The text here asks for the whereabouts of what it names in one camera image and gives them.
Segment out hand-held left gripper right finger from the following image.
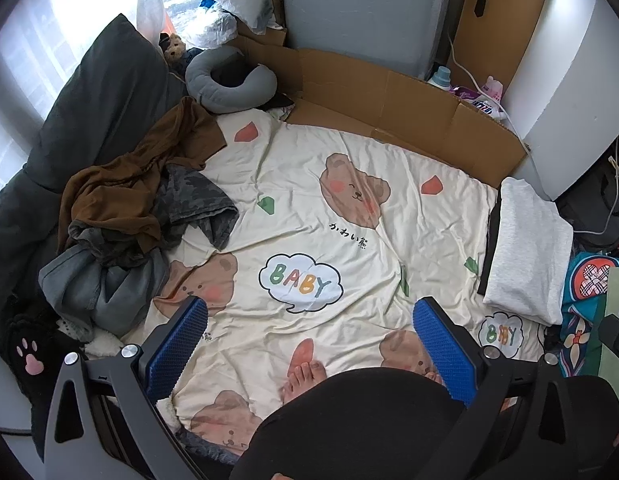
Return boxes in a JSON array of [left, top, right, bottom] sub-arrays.
[[412, 296, 590, 480]]

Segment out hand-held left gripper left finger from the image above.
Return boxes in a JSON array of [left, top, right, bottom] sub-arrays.
[[42, 295, 209, 480]]

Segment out brown printed t-shirt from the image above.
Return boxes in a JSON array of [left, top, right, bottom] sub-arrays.
[[57, 96, 228, 256]]

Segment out teal floral blanket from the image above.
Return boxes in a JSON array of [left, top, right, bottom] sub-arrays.
[[559, 252, 619, 378]]

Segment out blue grey garment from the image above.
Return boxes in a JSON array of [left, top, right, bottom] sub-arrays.
[[38, 245, 170, 338]]

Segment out light grey folded sweatshirt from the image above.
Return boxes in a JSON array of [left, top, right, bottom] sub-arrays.
[[482, 176, 574, 326]]

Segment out black paw print plush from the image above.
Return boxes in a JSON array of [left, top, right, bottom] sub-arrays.
[[0, 312, 85, 406]]

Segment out black backpack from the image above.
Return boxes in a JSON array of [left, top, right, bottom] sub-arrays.
[[554, 130, 619, 256]]

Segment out cream bear print bed sheet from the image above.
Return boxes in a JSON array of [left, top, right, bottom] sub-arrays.
[[124, 108, 547, 456]]

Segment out grey camouflage pants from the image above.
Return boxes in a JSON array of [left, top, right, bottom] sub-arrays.
[[154, 162, 240, 251]]

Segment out white cabinet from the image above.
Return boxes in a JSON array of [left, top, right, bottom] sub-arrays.
[[499, 0, 619, 201]]

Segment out large cardboard sheet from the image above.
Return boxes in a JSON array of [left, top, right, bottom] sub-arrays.
[[234, 22, 530, 186]]

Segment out purple white refill pouch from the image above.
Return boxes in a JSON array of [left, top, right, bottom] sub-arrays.
[[452, 85, 507, 120]]

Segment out dark grey duvet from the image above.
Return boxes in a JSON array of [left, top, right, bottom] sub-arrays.
[[0, 12, 190, 321]]

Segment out grey neck pillow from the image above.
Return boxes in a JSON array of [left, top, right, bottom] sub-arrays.
[[184, 46, 279, 113]]

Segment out pink white refill pouch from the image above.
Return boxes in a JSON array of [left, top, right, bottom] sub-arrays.
[[482, 76, 505, 103]]

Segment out small brown teddy bear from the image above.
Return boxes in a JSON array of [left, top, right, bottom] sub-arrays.
[[160, 32, 186, 63]]

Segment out brown board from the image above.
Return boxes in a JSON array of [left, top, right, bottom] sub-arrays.
[[454, 0, 555, 91]]

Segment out clear plastic bag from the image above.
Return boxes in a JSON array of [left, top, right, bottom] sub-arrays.
[[182, 10, 240, 51]]

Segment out white sheer curtain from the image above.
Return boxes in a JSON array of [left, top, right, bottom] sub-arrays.
[[0, 0, 165, 161]]

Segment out grey plastic-wrapped mattress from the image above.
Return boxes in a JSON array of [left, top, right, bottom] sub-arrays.
[[280, 0, 453, 81]]

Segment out white cable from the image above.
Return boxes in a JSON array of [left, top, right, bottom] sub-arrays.
[[447, 30, 533, 153], [573, 157, 619, 236]]

